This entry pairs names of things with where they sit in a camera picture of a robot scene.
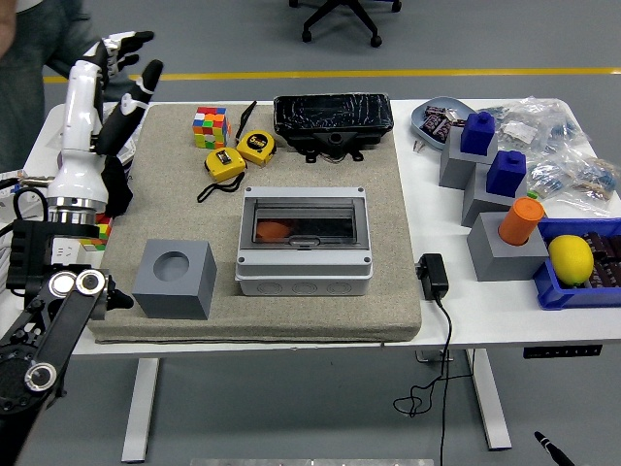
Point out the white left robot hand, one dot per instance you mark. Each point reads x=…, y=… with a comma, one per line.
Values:
x=80, y=136

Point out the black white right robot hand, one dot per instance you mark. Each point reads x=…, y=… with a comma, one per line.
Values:
x=550, y=449

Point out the orange cylinder battery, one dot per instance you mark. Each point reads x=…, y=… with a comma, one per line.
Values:
x=271, y=230
x=521, y=221

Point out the black plastic tray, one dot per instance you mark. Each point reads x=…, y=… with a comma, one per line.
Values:
x=335, y=116

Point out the grey junction box clear lid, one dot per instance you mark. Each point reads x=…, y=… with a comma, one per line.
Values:
x=303, y=281

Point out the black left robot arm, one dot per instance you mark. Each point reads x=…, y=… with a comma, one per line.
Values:
x=63, y=315

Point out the black cloth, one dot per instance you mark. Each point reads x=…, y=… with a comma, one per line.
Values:
x=116, y=189

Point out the white table leg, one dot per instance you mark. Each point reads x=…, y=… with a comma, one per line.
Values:
x=140, y=408
x=490, y=398

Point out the person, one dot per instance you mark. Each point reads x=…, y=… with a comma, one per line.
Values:
x=29, y=73

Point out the black table control panel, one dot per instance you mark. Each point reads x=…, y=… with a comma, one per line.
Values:
x=563, y=351

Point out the small colourful puzzle cube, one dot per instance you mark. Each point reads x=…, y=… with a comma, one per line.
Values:
x=99, y=239

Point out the white power strip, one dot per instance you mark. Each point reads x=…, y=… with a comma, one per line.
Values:
x=68, y=252

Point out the large colourful puzzle cube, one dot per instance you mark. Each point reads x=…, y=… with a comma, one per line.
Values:
x=211, y=127

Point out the blue plastic bin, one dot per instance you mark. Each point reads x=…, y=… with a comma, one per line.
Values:
x=553, y=293

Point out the black tweezers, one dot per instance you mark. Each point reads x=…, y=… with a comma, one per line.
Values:
x=247, y=115

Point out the yellow tape measure black label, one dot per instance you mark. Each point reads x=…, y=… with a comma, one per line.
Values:
x=256, y=145

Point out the grey block with round hole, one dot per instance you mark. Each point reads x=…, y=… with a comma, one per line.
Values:
x=170, y=296

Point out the yellow lemon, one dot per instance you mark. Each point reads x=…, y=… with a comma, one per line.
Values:
x=571, y=259

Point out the dark packets in bin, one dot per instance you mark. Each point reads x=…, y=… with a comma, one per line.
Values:
x=606, y=264

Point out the grey holder block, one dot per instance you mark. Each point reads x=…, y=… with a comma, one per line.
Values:
x=453, y=170
x=495, y=257
x=478, y=206

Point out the black power adapter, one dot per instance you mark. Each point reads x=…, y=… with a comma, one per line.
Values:
x=434, y=276

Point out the small green piece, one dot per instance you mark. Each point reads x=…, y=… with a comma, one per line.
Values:
x=533, y=194

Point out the clear bags of small parts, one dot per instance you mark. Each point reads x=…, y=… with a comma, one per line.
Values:
x=582, y=182

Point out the blue block with knob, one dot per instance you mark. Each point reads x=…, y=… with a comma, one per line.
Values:
x=478, y=133
x=507, y=175

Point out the grey-brown mat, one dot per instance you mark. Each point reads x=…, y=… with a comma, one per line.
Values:
x=388, y=218

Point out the black office chair base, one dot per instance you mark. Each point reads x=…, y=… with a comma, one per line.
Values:
x=339, y=14

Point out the clear bag of white parts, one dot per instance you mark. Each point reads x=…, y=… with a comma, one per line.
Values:
x=516, y=131

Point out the clear bag of blue parts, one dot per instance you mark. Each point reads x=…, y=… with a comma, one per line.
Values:
x=565, y=128

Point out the small metal clip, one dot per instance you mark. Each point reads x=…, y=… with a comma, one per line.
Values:
x=419, y=145

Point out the blue-grey oval dish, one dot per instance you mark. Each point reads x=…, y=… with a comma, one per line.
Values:
x=419, y=119

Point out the dark snack packets in dish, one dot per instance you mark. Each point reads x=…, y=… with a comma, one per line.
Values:
x=436, y=123

